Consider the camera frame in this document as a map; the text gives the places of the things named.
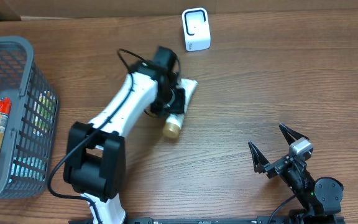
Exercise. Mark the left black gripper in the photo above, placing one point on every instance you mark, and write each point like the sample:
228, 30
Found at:
180, 104

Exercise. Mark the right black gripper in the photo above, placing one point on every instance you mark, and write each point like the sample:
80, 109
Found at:
261, 163

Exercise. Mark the white cream tube gold cap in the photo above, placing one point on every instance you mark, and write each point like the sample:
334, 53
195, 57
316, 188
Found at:
174, 122

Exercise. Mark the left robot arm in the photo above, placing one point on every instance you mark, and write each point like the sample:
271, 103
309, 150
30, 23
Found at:
95, 163

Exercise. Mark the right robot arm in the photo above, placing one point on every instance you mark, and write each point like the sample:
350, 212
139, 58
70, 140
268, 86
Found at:
313, 200

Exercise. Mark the white barcode scanner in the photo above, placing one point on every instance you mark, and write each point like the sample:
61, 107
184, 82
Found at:
196, 29

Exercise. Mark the grey plastic basket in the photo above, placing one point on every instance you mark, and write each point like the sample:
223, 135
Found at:
28, 142

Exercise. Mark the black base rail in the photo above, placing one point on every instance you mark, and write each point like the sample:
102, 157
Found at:
258, 220

